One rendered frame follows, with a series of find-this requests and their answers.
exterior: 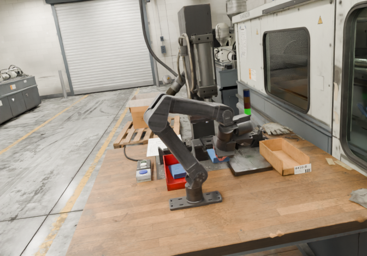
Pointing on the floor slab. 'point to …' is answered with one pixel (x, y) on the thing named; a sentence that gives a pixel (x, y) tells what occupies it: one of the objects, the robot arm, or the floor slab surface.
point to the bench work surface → (218, 210)
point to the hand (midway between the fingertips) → (220, 158)
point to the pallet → (125, 134)
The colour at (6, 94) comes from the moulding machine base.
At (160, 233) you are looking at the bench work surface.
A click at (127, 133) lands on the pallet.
